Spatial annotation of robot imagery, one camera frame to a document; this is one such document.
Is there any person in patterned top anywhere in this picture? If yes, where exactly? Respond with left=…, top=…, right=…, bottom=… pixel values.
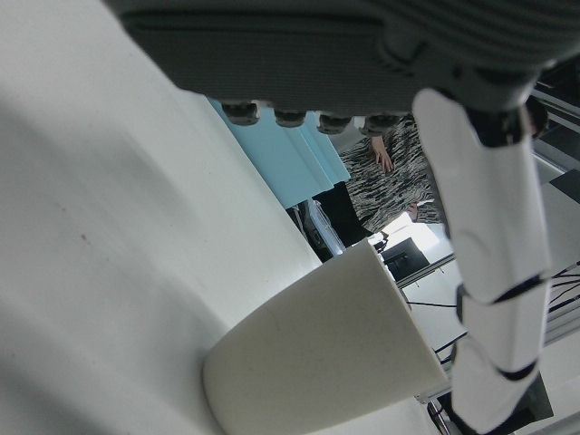
left=312, top=112, right=448, bottom=250

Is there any white plastic cup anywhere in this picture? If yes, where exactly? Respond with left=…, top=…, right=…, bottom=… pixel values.
left=202, top=238, right=449, bottom=435

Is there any small black monitor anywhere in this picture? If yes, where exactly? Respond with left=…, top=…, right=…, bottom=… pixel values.
left=382, top=237, right=430, bottom=278

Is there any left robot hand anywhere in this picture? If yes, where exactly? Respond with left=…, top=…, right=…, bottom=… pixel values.
left=101, top=0, right=580, bottom=435

